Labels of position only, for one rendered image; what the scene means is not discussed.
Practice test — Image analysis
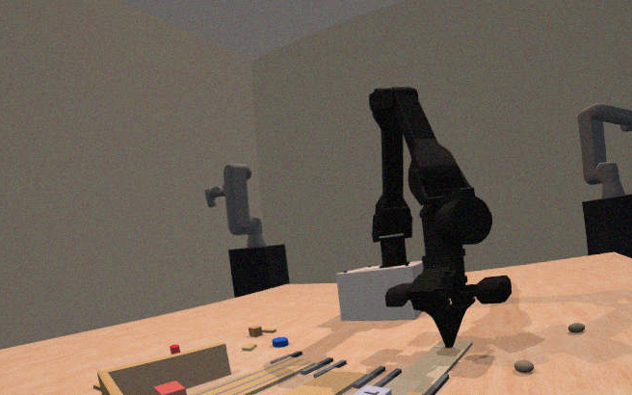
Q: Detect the blue short cylinder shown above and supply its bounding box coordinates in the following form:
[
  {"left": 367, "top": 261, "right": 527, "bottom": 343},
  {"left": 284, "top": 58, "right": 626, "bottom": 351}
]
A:
[{"left": 273, "top": 337, "right": 289, "bottom": 348}]

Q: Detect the small brown cube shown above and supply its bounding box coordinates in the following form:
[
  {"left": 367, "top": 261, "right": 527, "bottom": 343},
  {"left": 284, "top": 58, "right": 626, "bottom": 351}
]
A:
[{"left": 249, "top": 326, "right": 262, "bottom": 338}]

